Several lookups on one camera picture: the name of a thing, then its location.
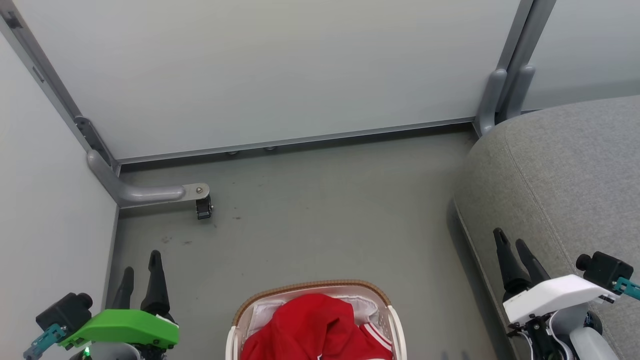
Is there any grey upright partition post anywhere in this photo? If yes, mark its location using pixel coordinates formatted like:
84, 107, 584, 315
497, 0, 557, 124
475, 0, 534, 139

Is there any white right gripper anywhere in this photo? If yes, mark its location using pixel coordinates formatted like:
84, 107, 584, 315
493, 227, 619, 326

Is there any grey slanted partition post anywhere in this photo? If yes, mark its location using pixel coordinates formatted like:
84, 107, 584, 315
0, 0, 122, 177

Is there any dark metal hinge bracket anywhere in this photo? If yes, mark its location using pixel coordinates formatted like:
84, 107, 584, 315
75, 116, 117, 167

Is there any teal camera connector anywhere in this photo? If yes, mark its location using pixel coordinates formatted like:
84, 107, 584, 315
612, 276, 640, 301
23, 323, 67, 360

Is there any teal left camera connector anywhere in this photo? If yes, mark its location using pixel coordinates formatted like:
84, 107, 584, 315
23, 323, 67, 360

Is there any grey partition bottom rail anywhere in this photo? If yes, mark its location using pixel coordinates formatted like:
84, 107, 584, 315
116, 117, 477, 165

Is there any grey curved partition foot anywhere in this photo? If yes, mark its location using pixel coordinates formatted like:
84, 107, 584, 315
87, 150, 211, 209

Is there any white wicker-rimmed laundry basket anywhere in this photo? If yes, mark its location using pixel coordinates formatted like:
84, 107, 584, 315
225, 279, 407, 360

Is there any grey fabric sofa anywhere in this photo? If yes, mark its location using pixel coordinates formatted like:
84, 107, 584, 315
452, 95, 640, 360

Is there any teal right camera connector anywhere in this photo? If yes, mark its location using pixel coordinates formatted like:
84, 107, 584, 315
612, 276, 640, 301

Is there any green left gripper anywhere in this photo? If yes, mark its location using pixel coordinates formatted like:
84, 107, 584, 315
59, 250, 180, 350

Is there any red garment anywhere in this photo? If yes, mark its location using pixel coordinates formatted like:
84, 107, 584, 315
240, 293, 396, 360

